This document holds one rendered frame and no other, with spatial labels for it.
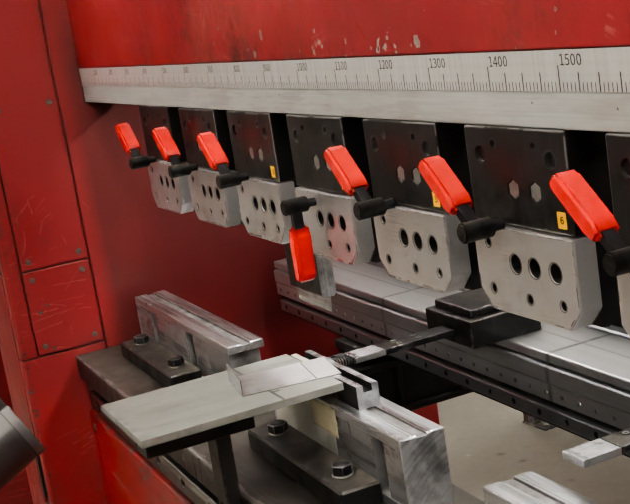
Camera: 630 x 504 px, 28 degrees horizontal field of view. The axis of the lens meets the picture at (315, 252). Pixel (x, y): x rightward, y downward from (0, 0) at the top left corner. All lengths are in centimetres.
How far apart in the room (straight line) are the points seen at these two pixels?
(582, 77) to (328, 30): 43
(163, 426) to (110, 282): 93
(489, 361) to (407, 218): 54
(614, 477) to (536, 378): 210
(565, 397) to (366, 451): 27
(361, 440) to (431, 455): 11
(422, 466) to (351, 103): 43
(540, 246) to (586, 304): 6
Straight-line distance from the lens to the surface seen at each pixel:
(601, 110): 95
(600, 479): 373
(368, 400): 155
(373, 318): 204
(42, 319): 240
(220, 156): 163
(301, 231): 142
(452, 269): 118
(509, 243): 108
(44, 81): 236
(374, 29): 124
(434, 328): 172
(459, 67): 111
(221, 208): 174
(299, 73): 142
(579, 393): 158
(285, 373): 163
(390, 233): 128
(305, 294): 164
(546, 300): 106
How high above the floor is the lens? 147
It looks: 12 degrees down
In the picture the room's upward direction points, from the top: 9 degrees counter-clockwise
